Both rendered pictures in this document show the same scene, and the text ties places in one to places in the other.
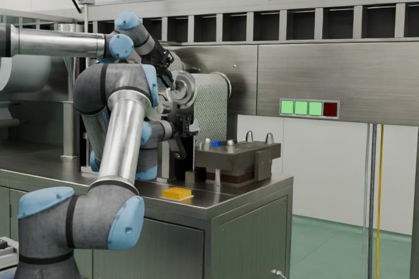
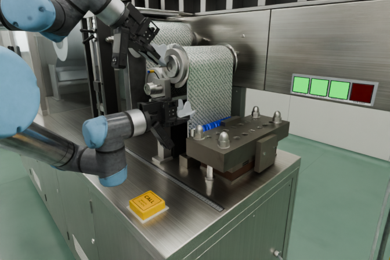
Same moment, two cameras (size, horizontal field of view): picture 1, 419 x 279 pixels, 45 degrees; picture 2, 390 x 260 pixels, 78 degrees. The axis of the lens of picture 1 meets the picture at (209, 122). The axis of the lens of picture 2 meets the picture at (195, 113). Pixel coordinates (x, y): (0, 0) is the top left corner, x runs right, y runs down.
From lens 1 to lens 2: 117 cm
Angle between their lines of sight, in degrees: 18
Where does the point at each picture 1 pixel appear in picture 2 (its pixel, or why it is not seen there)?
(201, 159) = (191, 150)
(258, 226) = (254, 226)
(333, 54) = (378, 16)
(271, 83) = (283, 56)
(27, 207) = not seen: outside the picture
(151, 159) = (113, 163)
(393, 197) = (373, 132)
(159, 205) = (122, 220)
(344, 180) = (335, 116)
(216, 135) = (218, 112)
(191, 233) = not seen: outside the picture
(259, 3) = not seen: outside the picture
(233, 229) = (217, 251)
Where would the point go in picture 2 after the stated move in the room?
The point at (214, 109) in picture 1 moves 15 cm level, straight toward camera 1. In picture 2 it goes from (216, 86) to (208, 94)
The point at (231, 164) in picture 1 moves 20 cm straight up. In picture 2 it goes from (221, 165) to (224, 96)
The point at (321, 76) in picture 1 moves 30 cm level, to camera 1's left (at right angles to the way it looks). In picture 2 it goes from (353, 49) to (249, 47)
